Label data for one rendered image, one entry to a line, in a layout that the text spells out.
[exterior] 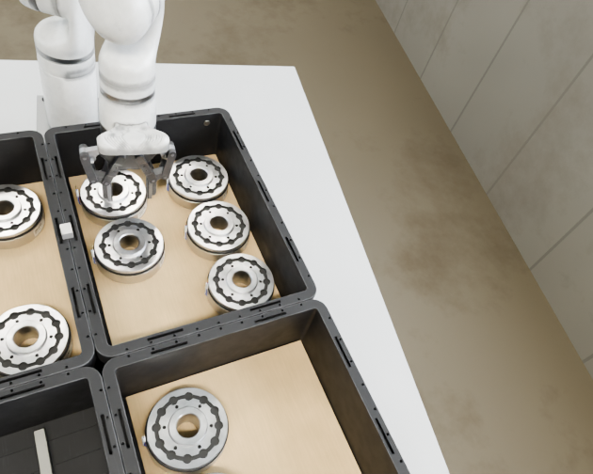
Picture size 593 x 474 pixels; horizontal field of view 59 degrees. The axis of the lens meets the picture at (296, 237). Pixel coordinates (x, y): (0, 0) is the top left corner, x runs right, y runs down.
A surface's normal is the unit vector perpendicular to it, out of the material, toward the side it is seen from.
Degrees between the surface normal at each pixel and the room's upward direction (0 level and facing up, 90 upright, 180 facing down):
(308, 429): 0
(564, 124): 90
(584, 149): 90
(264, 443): 0
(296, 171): 0
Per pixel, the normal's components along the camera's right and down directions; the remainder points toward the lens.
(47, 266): 0.21, -0.58
